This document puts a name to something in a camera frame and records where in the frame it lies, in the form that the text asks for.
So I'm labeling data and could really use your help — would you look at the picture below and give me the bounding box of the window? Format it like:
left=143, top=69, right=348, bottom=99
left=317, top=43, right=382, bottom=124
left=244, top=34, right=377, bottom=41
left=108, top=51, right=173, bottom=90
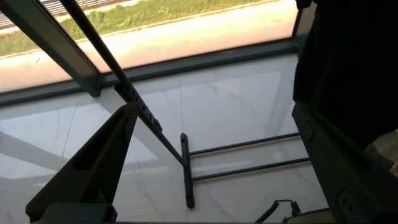
left=0, top=0, right=315, bottom=106

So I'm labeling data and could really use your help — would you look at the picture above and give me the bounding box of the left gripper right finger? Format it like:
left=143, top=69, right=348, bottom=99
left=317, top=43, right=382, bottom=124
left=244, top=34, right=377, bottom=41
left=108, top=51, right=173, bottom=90
left=292, top=101, right=398, bottom=222

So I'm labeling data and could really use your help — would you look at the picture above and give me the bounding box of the black clothes rack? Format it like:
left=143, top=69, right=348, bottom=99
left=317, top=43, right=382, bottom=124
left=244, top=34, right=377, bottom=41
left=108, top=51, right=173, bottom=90
left=58, top=0, right=312, bottom=209

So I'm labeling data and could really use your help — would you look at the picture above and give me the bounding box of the black cable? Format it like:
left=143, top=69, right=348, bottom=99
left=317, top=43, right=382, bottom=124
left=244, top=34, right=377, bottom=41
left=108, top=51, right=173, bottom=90
left=254, top=198, right=302, bottom=223

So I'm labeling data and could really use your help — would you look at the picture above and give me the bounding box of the black garment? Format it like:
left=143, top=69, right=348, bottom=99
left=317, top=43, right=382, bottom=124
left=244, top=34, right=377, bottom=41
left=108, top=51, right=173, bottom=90
left=292, top=0, right=398, bottom=150

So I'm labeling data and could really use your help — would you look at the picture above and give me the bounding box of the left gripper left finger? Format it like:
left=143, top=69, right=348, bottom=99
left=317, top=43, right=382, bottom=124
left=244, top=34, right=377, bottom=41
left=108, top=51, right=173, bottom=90
left=25, top=102, right=139, bottom=222

